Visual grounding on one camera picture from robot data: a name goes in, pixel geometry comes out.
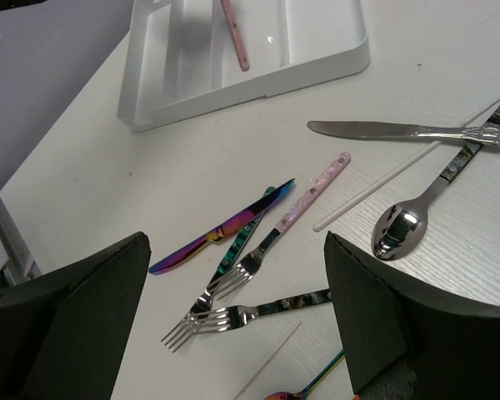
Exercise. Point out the iridescent gold spoon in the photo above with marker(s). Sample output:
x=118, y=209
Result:
x=305, y=392

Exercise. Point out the silver spoon dark handle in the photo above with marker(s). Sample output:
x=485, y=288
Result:
x=402, y=226

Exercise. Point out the green handle fork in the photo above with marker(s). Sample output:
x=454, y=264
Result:
x=176, y=337

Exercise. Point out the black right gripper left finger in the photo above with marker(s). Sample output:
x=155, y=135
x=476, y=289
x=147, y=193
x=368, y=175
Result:
x=63, y=334

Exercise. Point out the dark handle fork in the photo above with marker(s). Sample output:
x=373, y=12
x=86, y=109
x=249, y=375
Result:
x=238, y=316

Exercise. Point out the pink handle fork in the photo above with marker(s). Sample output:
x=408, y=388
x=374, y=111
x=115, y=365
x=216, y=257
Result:
x=249, y=265

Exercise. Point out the iridescent rainbow knife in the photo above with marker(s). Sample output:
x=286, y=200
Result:
x=223, y=230

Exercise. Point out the white compartment utensil tray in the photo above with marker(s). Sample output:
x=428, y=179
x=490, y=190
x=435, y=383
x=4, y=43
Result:
x=188, y=58

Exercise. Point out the silver spoon pink handle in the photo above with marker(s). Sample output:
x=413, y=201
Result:
x=236, y=35

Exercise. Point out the silver ornate butter knife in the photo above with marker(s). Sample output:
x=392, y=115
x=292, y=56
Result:
x=412, y=132

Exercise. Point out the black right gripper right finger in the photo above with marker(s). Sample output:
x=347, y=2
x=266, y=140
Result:
x=406, y=339

